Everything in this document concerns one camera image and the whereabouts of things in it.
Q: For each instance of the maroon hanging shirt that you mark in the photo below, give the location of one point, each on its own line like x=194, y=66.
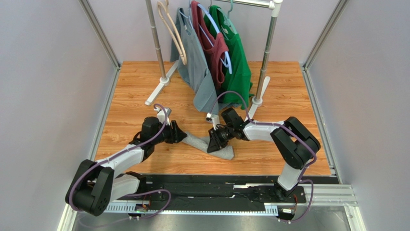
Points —
x=211, y=40

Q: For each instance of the light blue hanger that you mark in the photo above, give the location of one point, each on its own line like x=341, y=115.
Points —
x=227, y=60

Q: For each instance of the blue-grey hanging shirt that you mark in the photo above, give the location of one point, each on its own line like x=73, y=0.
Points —
x=195, y=72

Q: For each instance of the teal green hanger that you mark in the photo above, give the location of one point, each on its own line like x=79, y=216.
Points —
x=227, y=27

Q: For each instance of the green hanging shirt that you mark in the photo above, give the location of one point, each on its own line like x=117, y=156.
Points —
x=240, y=79

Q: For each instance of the light grey cloth napkin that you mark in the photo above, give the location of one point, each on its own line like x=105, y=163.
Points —
x=202, y=143

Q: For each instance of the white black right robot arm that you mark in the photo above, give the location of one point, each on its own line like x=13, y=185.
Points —
x=296, y=144

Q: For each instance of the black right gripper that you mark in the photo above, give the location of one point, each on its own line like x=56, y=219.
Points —
x=218, y=136

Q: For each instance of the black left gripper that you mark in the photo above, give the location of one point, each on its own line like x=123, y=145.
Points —
x=176, y=134

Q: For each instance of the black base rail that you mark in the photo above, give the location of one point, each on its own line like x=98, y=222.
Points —
x=213, y=193

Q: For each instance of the wooden hanger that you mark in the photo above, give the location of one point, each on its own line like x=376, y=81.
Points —
x=163, y=12

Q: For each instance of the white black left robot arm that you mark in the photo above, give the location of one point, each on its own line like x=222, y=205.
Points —
x=97, y=183

